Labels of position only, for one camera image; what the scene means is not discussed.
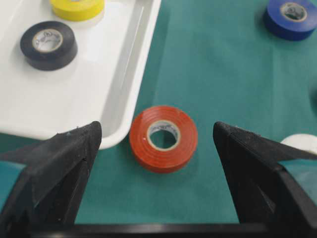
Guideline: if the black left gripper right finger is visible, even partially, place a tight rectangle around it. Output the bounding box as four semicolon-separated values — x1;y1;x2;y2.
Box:
212;121;317;231

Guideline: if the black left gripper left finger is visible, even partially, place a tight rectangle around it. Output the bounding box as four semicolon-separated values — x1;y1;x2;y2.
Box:
0;121;102;231

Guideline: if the black tape roll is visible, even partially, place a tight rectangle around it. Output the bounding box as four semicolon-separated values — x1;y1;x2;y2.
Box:
20;21;78;71

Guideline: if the yellow tape roll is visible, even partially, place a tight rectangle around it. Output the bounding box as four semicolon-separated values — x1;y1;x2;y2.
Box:
50;0;105;21

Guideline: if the white tape roll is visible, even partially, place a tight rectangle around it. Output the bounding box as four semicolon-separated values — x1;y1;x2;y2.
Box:
281;133;317;155

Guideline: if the orange tape roll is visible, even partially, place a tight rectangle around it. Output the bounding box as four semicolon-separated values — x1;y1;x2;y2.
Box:
129;106;198;174

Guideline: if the white plastic tray case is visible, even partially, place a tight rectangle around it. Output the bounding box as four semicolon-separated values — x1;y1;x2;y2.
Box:
0;0;161;149

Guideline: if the blue tape roll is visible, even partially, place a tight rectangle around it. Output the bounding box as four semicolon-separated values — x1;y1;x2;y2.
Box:
263;0;317;41

